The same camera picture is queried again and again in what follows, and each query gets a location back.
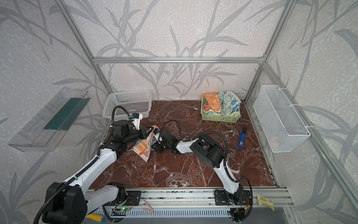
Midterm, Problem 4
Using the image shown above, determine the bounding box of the striped rabbit text towel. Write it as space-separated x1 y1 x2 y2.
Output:
132 130 155 162

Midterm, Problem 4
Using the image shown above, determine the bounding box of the orange rabbit pattern towel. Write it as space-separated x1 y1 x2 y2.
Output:
203 92 222 113

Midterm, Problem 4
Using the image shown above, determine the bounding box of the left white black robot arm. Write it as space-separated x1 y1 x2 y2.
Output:
34 113 153 224

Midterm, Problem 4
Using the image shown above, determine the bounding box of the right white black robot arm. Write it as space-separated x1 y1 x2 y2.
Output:
151 126 253 207

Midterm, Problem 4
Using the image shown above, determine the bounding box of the white perforated plastic basket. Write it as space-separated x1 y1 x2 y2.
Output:
102 90 152 119

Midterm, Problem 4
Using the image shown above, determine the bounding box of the green plastic basket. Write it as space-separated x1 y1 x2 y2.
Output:
200 96 241 123

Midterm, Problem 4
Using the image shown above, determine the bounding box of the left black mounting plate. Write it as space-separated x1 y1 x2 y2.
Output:
119 190 142 207

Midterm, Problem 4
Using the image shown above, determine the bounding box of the black mounting plate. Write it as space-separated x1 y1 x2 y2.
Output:
214 189 252 206
119 190 142 207

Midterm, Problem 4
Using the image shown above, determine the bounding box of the pink clothespin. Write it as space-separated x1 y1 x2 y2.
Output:
142 200 154 213

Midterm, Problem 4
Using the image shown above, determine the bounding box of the blue marker pen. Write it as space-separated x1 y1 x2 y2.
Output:
238 127 247 148

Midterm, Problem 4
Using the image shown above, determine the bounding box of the teal rabbit pattern towel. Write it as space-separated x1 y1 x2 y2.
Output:
219 91 241 117

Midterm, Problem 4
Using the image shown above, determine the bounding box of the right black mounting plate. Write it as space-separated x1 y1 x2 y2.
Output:
214 189 252 206

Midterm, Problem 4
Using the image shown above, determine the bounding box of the yellow plastic scoop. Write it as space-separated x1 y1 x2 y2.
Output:
86 214 105 223

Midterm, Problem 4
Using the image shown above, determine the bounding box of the yellow paper tag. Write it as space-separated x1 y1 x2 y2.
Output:
257 195 275 211

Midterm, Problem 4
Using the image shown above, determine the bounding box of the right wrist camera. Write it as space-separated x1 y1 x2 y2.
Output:
153 128 160 141

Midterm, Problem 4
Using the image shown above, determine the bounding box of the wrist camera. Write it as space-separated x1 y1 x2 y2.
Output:
132 113 143 130
153 128 160 141

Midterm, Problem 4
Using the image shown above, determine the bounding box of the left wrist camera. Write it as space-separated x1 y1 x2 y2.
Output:
132 113 143 130

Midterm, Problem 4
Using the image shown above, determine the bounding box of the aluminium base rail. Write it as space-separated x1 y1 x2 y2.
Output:
57 187 294 219

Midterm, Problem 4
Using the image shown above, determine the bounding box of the clear acrylic wall shelf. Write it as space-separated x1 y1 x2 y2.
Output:
8 87 90 152

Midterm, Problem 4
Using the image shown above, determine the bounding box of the white wire mesh basket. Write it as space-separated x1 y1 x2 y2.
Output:
253 85 310 153

